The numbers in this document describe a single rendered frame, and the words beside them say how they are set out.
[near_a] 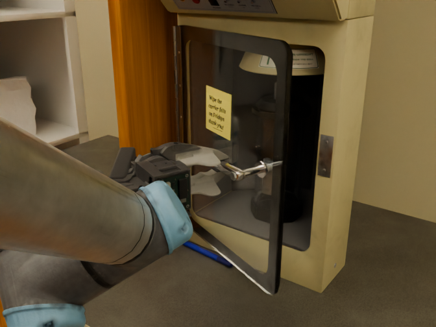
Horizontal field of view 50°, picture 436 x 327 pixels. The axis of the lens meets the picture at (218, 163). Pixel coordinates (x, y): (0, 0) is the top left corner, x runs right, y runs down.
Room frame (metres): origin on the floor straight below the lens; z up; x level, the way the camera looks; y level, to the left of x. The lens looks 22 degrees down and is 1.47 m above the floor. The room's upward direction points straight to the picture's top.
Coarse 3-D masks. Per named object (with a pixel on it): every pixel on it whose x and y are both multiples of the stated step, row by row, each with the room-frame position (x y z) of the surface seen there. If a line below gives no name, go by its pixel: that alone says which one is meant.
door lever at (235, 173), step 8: (224, 160) 0.66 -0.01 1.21; (216, 168) 0.66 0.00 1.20; (224, 168) 0.64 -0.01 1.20; (232, 168) 0.63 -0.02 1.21; (248, 168) 0.64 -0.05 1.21; (256, 168) 0.64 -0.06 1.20; (264, 168) 0.64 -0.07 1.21; (232, 176) 0.62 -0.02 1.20; (240, 176) 0.62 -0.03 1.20; (264, 176) 0.64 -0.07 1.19
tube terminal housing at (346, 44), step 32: (352, 0) 0.70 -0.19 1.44; (256, 32) 0.78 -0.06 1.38; (288, 32) 0.75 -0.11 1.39; (320, 32) 0.72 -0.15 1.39; (352, 32) 0.71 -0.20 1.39; (352, 64) 0.72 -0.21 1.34; (352, 96) 0.74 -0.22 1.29; (320, 128) 0.71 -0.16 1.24; (352, 128) 0.75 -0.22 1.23; (352, 160) 0.76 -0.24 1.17; (320, 192) 0.70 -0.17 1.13; (352, 192) 0.78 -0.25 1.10; (320, 224) 0.70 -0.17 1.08; (288, 256) 0.73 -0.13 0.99; (320, 256) 0.70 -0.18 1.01; (320, 288) 0.70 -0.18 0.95
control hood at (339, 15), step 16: (160, 0) 0.84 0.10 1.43; (272, 0) 0.71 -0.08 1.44; (288, 0) 0.69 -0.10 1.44; (304, 0) 0.68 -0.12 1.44; (320, 0) 0.66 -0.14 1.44; (336, 0) 0.65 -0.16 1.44; (256, 16) 0.76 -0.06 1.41; (272, 16) 0.74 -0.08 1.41; (288, 16) 0.72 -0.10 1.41; (304, 16) 0.70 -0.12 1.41; (320, 16) 0.69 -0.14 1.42; (336, 16) 0.67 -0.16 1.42
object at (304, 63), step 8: (296, 48) 0.79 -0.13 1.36; (304, 48) 0.79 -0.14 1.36; (312, 48) 0.79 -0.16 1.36; (296, 56) 0.78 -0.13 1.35; (304, 56) 0.78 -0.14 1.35; (312, 56) 0.78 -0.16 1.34; (320, 56) 0.79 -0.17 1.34; (296, 64) 0.78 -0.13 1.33; (304, 64) 0.78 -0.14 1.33; (312, 64) 0.78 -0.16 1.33; (320, 64) 0.78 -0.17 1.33; (296, 72) 0.77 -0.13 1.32; (304, 72) 0.77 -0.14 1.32; (312, 72) 0.77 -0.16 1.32; (320, 72) 0.78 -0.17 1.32
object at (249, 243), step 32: (192, 32) 0.82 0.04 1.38; (224, 32) 0.73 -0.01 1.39; (192, 64) 0.82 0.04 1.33; (224, 64) 0.73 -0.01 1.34; (256, 64) 0.67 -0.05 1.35; (288, 64) 0.61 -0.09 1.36; (192, 96) 0.82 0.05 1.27; (256, 96) 0.66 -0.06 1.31; (288, 96) 0.61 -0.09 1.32; (192, 128) 0.82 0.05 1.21; (256, 128) 0.66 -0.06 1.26; (256, 160) 0.66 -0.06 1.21; (224, 192) 0.73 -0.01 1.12; (256, 192) 0.66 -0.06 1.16; (192, 224) 0.83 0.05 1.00; (224, 224) 0.73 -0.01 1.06; (256, 224) 0.65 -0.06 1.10; (224, 256) 0.73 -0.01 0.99; (256, 256) 0.65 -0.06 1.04
